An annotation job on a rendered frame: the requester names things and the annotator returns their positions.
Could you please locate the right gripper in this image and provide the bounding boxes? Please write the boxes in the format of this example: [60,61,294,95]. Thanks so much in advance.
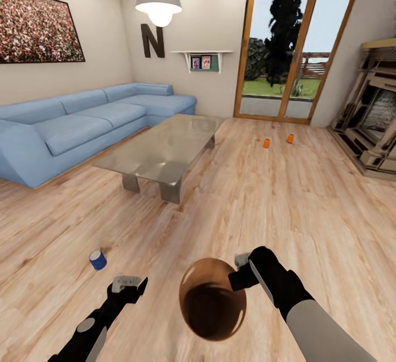
[228,266,259,292]

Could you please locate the trash can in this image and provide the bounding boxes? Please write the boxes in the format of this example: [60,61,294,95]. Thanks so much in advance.
[179,257,248,342]

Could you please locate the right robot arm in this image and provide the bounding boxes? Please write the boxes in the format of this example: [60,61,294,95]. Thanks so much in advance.
[228,246,379,362]

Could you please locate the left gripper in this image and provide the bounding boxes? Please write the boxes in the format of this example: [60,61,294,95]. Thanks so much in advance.
[106,278,148,314]

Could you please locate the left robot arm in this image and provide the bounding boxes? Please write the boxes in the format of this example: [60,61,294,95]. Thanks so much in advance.
[48,276,148,362]

